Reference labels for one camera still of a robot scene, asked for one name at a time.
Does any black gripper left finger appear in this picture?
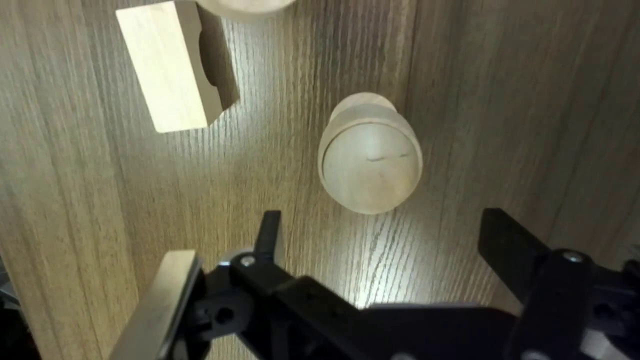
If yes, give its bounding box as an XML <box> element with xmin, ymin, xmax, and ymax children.
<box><xmin>192</xmin><ymin>207</ymin><xmax>365</xmax><ymax>360</ymax></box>

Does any wooden cylinder peg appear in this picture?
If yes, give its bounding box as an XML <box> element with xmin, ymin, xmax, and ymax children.
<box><xmin>193</xmin><ymin>0</ymin><xmax>297</xmax><ymax>15</ymax></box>

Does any wooden arch block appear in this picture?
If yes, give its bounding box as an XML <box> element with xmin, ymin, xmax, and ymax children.
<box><xmin>113</xmin><ymin>0</ymin><xmax>241</xmax><ymax>135</ymax></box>

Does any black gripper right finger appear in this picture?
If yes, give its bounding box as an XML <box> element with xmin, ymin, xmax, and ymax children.
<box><xmin>478</xmin><ymin>205</ymin><xmax>640</xmax><ymax>360</ymax></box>

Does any egg-shaped wooden knob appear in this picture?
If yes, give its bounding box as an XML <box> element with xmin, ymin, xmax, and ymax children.
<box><xmin>316</xmin><ymin>89</ymin><xmax>426</xmax><ymax>215</ymax></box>

